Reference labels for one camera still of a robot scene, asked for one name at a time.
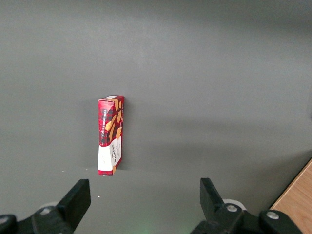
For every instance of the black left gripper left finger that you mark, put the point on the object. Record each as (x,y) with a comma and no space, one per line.
(73,204)

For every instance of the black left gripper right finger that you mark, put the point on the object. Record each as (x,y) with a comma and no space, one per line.
(212,202)

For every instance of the red tartan shortbread box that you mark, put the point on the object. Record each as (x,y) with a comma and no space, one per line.
(109,131)

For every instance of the oak wooden drawer cabinet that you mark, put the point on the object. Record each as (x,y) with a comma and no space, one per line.
(299,192)

